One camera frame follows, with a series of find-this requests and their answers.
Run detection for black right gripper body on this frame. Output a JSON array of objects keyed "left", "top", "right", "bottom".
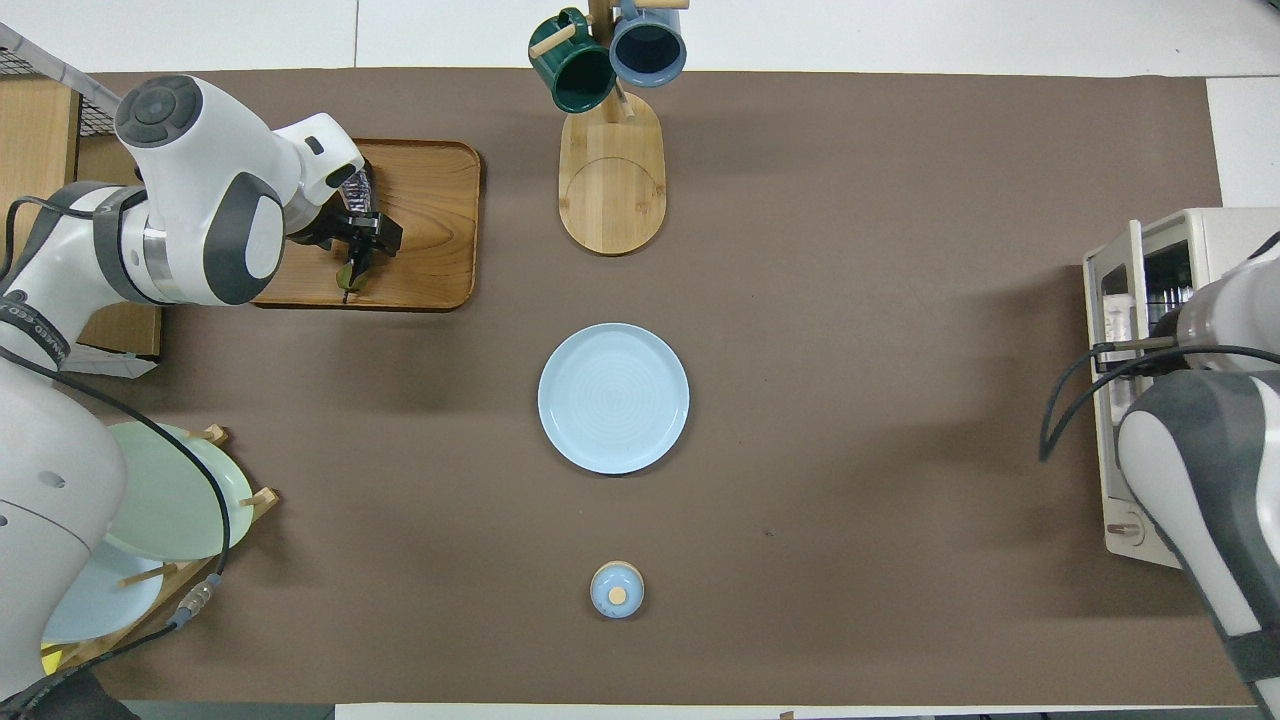
[{"left": 1093, "top": 338, "right": 1181, "bottom": 376}]

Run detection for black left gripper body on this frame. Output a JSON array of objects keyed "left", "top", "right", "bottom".
[{"left": 290, "top": 205, "right": 386, "bottom": 249}]

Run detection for dark purple eggplant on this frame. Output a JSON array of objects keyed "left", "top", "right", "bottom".
[{"left": 338, "top": 165, "right": 379, "bottom": 304}]

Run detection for glass oven door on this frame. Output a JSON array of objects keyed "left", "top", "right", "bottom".
[{"left": 1083, "top": 220, "right": 1151, "bottom": 541}]

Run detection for light blue plate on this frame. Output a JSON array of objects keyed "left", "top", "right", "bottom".
[
  {"left": 538, "top": 322, "right": 691, "bottom": 475},
  {"left": 40, "top": 540, "right": 166, "bottom": 646}
]

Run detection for beige toaster oven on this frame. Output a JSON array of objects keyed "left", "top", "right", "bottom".
[{"left": 1083, "top": 208, "right": 1280, "bottom": 571}]

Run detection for wooden serving tray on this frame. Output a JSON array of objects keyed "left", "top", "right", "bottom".
[{"left": 250, "top": 138, "right": 484, "bottom": 311}]

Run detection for wooden mug tree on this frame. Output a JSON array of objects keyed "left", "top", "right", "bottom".
[{"left": 528, "top": 0, "right": 691, "bottom": 256}]

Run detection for dark green mug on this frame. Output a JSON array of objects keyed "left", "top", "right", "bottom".
[{"left": 528, "top": 8, "right": 618, "bottom": 114}]

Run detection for brown table mat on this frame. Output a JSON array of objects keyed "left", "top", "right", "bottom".
[{"left": 0, "top": 68, "right": 1276, "bottom": 706}]

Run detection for wooden plate rack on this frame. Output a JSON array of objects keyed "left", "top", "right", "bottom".
[{"left": 40, "top": 425, "right": 281, "bottom": 681}]

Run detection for grey white patterned cloth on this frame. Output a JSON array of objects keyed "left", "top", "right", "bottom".
[{"left": 0, "top": 22, "right": 161, "bottom": 379}]

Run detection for pale green plate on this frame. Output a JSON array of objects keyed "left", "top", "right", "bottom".
[{"left": 105, "top": 421, "right": 255, "bottom": 562}]

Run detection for blue mug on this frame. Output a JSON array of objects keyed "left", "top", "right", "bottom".
[{"left": 608, "top": 0, "right": 689, "bottom": 88}]

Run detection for small blue bell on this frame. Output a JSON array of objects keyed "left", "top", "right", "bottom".
[{"left": 590, "top": 561, "right": 645, "bottom": 619}]

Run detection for black wire mesh basket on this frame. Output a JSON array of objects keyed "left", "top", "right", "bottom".
[{"left": 0, "top": 45, "right": 121, "bottom": 111}]

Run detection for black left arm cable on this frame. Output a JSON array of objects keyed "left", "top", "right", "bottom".
[{"left": 0, "top": 195, "right": 233, "bottom": 706}]

